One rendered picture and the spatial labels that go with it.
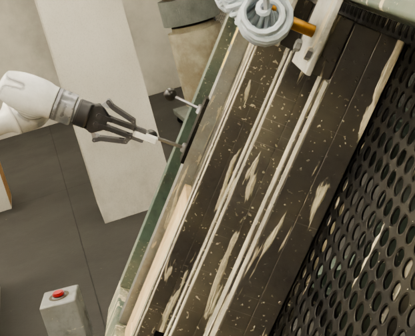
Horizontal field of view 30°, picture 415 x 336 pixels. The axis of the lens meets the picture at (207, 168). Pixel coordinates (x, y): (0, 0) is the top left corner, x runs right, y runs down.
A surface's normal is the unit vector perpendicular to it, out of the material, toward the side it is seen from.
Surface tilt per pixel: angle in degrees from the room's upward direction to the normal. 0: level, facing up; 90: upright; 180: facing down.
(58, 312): 90
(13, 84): 63
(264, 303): 90
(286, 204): 90
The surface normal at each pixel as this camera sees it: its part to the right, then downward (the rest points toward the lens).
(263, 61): 0.06, 0.29
